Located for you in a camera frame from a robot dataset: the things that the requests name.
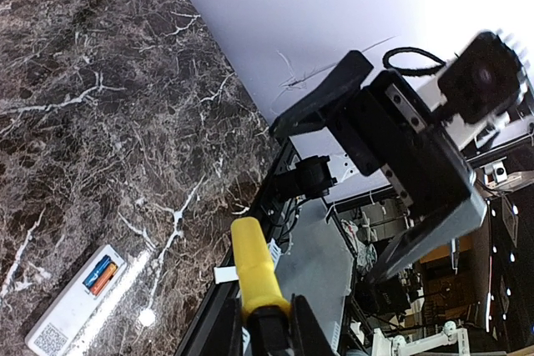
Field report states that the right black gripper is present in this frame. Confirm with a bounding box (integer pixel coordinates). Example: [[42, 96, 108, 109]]
[[270, 50, 487, 284]]

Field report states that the white battery cover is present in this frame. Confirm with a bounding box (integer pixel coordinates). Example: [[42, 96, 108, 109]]
[[213, 266, 239, 284]]

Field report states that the orange blue battery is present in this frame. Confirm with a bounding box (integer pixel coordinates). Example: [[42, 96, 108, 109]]
[[83, 255, 111, 289], [90, 263, 118, 296]]

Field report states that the white remote control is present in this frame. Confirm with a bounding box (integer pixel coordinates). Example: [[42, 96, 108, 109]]
[[25, 244, 128, 355]]

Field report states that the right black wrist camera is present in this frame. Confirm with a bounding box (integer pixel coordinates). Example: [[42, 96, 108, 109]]
[[436, 30, 533, 149]]

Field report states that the yellow handled screwdriver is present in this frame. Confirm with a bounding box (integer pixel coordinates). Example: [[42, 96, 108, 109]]
[[230, 216, 293, 356]]

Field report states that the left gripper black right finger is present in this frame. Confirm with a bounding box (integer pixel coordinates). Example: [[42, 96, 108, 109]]
[[290, 295, 335, 356]]

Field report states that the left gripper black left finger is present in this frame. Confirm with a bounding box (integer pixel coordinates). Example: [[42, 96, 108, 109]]
[[174, 293, 244, 356]]

